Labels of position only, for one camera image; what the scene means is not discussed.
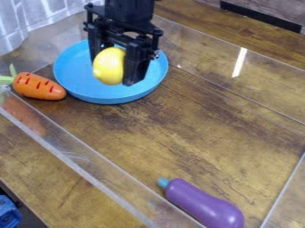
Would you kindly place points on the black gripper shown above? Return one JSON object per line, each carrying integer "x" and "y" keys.
{"x": 114, "y": 18}

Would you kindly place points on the yellow toy lemon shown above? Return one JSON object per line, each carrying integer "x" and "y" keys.
{"x": 109, "y": 66}

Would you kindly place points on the blue round tray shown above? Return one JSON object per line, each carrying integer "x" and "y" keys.
{"x": 73, "y": 72}

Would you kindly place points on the white patterned curtain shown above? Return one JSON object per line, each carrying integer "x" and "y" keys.
{"x": 26, "y": 15}

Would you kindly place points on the orange toy carrot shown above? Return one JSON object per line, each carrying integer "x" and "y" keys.
{"x": 33, "y": 85}

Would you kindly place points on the purple toy eggplant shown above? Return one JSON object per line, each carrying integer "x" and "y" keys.
{"x": 216, "y": 213}

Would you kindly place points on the blue object at corner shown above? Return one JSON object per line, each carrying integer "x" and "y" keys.
{"x": 10, "y": 214}

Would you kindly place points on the clear acrylic enclosure wall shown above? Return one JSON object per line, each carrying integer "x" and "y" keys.
{"x": 223, "y": 125}

